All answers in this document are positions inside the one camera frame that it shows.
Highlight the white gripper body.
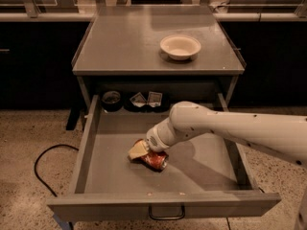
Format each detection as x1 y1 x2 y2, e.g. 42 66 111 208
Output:
146 126 169 152

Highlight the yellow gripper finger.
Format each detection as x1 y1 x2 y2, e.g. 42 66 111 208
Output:
128 139 149 159

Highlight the red coke can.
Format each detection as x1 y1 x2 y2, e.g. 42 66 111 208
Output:
136 149 168 171

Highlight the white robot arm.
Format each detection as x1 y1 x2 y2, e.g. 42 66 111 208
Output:
129 102 307 170

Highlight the open grey top drawer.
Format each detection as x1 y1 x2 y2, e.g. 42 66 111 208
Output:
47 100 280 221

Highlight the black tray with packets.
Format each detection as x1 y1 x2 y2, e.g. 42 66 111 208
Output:
124 91 170 113

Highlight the white packet right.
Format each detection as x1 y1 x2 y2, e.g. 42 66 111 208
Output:
147 91 163 107

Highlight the white packet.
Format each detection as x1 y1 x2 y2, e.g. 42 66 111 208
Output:
130 92 147 107
147 91 163 107

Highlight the white packet left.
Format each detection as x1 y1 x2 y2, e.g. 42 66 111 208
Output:
130 92 147 107

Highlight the black tape roll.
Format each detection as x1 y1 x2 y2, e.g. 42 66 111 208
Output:
101 91 123 112

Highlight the grey cabinet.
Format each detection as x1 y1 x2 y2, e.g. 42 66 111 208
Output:
73 6 245 105

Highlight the white bowl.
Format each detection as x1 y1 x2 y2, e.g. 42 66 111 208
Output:
160 34 201 60

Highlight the black drawer handle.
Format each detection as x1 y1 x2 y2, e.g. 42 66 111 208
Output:
148 206 185 220

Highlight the black floor cable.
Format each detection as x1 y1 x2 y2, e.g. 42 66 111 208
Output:
33 143 80 198

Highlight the white counter rail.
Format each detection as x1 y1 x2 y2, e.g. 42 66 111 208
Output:
0 12 95 22

